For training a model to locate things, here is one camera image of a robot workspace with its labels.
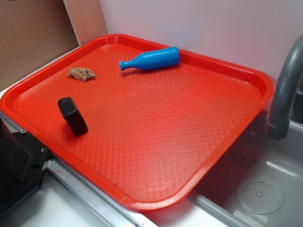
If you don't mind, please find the grey toy faucet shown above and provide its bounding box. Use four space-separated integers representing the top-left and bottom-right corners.
266 36 303 140

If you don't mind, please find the brown wood chip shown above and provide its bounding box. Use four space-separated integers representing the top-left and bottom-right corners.
67 67 96 82

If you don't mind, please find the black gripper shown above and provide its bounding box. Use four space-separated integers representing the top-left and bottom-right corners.
0 97 88 213

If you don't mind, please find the red plastic tray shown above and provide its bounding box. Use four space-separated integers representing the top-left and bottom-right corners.
0 35 274 211

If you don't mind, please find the blue plastic toy bottle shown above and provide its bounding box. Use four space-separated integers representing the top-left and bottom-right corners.
119 47 180 71

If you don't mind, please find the grey plastic sink basin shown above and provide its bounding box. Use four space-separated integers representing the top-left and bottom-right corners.
189 114 303 227

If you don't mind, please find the brown cardboard panel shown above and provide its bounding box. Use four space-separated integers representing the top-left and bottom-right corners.
0 0 107 90

